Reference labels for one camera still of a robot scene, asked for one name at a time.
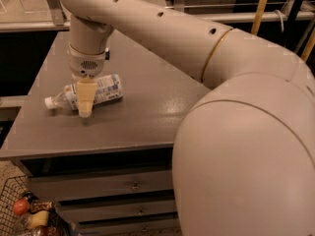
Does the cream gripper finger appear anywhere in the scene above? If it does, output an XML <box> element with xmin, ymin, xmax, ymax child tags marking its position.
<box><xmin>76</xmin><ymin>77</ymin><xmax>96</xmax><ymax>118</ymax></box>

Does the grey drawer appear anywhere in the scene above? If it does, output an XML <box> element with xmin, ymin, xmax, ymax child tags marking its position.
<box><xmin>26</xmin><ymin>170</ymin><xmax>173</xmax><ymax>202</ymax></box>
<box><xmin>57</xmin><ymin>199</ymin><xmax>176</xmax><ymax>222</ymax></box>
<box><xmin>77</xmin><ymin>218</ymin><xmax>179</xmax><ymax>236</ymax></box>

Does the clear plastic water bottle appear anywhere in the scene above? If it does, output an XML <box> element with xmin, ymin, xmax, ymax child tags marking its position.
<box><xmin>44</xmin><ymin>74</ymin><xmax>123</xmax><ymax>111</ymax></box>

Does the bottom grey drawer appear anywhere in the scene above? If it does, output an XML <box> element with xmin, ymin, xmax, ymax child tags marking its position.
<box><xmin>77</xmin><ymin>218</ymin><xmax>179</xmax><ymax>236</ymax></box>

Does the grey metal railing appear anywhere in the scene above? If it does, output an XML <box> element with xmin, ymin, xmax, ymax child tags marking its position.
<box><xmin>0</xmin><ymin>0</ymin><xmax>314</xmax><ymax>32</ymax></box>

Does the yellow wooden pole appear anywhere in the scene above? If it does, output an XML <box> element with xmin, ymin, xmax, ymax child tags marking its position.
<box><xmin>251</xmin><ymin>0</ymin><xmax>268</xmax><ymax>35</ymax></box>

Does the grey drawer cabinet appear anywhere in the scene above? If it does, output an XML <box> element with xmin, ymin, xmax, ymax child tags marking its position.
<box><xmin>1</xmin><ymin>31</ymin><xmax>208</xmax><ymax>228</ymax></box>

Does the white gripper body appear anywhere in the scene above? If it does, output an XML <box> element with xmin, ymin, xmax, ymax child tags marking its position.
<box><xmin>68</xmin><ymin>46</ymin><xmax>105</xmax><ymax>78</ymax></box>

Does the black stand pole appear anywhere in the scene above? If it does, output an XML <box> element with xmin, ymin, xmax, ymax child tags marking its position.
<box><xmin>283</xmin><ymin>0</ymin><xmax>304</xmax><ymax>48</ymax></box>

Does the black wire basket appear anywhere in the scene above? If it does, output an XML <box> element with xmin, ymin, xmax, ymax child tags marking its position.
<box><xmin>0</xmin><ymin>176</ymin><xmax>70</xmax><ymax>236</ymax></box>

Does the dark blue snack packet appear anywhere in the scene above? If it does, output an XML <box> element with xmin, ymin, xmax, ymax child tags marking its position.
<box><xmin>105</xmin><ymin>48</ymin><xmax>110</xmax><ymax>60</ymax></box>

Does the red brown jar in basket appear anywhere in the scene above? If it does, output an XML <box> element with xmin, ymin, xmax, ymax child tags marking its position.
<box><xmin>32</xmin><ymin>226</ymin><xmax>62</xmax><ymax>236</ymax></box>

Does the top grey drawer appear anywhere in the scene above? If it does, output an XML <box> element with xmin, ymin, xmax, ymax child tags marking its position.
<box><xmin>26</xmin><ymin>170</ymin><xmax>173</xmax><ymax>202</ymax></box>

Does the pale yellow bottle in basket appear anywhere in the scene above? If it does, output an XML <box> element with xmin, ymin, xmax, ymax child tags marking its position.
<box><xmin>20</xmin><ymin>210</ymin><xmax>49</xmax><ymax>229</ymax></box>

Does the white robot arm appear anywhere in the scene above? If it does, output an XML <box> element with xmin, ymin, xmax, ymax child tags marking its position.
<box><xmin>61</xmin><ymin>0</ymin><xmax>315</xmax><ymax>236</ymax></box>

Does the orange round fruit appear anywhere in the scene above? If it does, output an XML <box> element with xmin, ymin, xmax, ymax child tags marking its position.
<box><xmin>13</xmin><ymin>199</ymin><xmax>30</xmax><ymax>215</ymax></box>

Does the middle grey drawer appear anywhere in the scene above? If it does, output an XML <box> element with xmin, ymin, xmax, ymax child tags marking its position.
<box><xmin>57</xmin><ymin>199</ymin><xmax>176</xmax><ymax>222</ymax></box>

